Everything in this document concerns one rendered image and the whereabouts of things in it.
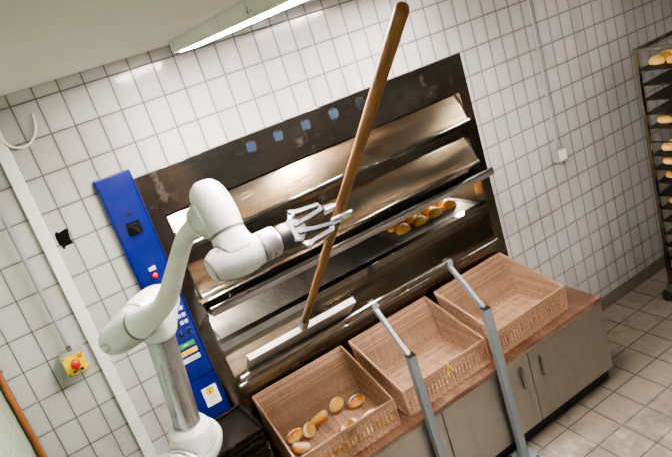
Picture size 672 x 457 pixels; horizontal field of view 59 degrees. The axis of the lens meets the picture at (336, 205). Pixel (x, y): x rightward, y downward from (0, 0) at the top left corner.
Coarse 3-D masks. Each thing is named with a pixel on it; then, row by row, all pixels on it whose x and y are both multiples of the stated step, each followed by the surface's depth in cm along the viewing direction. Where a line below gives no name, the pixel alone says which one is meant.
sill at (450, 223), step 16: (480, 208) 362; (448, 224) 351; (416, 240) 342; (384, 256) 334; (352, 272) 327; (368, 272) 329; (320, 288) 320; (336, 288) 321; (288, 304) 313; (304, 304) 313; (272, 320) 305; (240, 336) 298
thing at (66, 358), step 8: (80, 344) 261; (64, 352) 258; (72, 352) 255; (80, 352) 256; (64, 360) 253; (72, 360) 255; (80, 360) 256; (88, 360) 259; (64, 368) 254; (80, 368) 257; (88, 368) 259; (72, 376) 256
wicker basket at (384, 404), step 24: (336, 360) 321; (288, 384) 310; (336, 384) 319; (360, 384) 319; (264, 408) 303; (288, 408) 308; (312, 408) 313; (360, 408) 310; (384, 408) 284; (288, 432) 306; (336, 432) 297; (360, 432) 280; (384, 432) 286; (288, 456) 276; (312, 456) 269; (336, 456) 275
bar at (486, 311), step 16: (432, 272) 303; (400, 288) 294; (464, 288) 302; (368, 304) 287; (480, 304) 296; (384, 320) 285; (320, 336) 276; (496, 336) 298; (288, 352) 269; (496, 352) 299; (256, 368) 263; (416, 368) 276; (496, 368) 305; (416, 384) 278; (512, 400) 309; (432, 416) 285; (512, 416) 311; (432, 432) 286; (528, 448) 327
